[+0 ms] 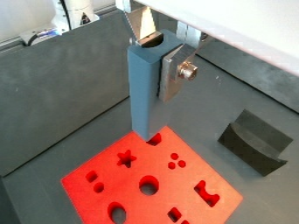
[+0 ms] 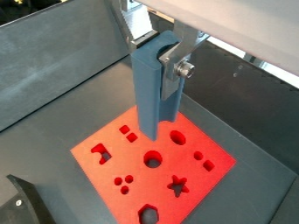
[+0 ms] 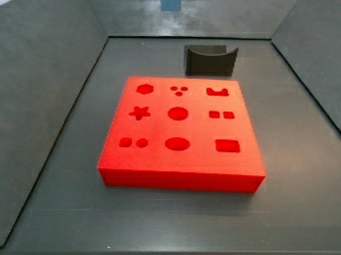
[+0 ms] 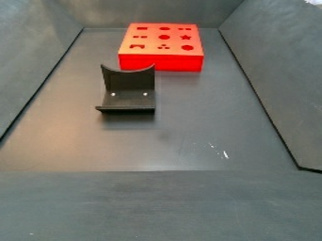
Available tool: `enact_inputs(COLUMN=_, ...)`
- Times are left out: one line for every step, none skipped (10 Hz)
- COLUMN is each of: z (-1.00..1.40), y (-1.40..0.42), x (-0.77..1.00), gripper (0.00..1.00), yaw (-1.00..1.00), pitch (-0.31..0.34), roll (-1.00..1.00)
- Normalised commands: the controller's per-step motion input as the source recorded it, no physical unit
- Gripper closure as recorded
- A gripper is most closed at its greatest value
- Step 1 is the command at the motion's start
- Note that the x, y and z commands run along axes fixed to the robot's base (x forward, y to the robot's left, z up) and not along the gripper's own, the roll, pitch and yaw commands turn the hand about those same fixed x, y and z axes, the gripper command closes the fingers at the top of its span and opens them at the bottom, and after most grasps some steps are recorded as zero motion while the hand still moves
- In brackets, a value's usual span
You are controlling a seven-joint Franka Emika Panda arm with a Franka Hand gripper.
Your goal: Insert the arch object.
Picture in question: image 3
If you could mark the red foam shape-sorter block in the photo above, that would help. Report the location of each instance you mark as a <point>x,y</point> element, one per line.
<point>182,136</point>

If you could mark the blue tape patch on wall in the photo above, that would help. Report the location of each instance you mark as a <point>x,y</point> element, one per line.
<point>170,5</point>

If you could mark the dark grey arch block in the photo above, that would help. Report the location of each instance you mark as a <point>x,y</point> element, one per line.
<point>209,60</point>

